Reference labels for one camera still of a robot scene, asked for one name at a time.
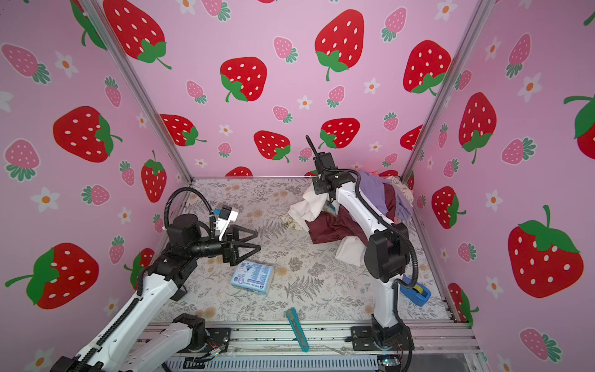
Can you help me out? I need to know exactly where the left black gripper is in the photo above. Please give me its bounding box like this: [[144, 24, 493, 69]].
[[189, 225, 260, 270]]

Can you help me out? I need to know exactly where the white cloth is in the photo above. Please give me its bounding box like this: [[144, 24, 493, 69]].
[[287, 186, 366, 268]]

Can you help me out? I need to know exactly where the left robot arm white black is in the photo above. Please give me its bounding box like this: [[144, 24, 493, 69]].
[[51, 187, 261, 371]]

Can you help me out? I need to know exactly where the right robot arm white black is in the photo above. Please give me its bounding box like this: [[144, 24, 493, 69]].
[[313, 151, 419, 350]]

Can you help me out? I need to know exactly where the maroon cloth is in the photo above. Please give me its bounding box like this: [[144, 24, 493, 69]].
[[306, 184, 397, 245]]

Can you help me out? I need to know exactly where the lavender cloth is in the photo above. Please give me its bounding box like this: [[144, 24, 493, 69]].
[[359, 172, 413, 222]]

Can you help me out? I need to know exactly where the pink floral cloth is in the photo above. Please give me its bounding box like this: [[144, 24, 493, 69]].
[[386, 176, 415, 206]]

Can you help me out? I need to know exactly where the blue tissue pack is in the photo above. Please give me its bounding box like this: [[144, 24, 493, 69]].
[[230, 260, 275, 295]]

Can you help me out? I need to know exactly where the teal utility knife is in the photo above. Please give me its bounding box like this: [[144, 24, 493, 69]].
[[285, 308, 309, 353]]

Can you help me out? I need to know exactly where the blue tape dispenser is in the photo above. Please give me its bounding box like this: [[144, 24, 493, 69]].
[[399, 284, 432, 307]]

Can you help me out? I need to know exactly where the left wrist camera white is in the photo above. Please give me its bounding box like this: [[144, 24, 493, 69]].
[[214, 206, 239, 241]]

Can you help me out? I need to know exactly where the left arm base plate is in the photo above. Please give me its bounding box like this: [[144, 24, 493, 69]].
[[180, 327, 232, 354]]

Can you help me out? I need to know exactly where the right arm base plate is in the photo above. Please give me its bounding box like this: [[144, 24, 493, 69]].
[[344, 325, 415, 352]]

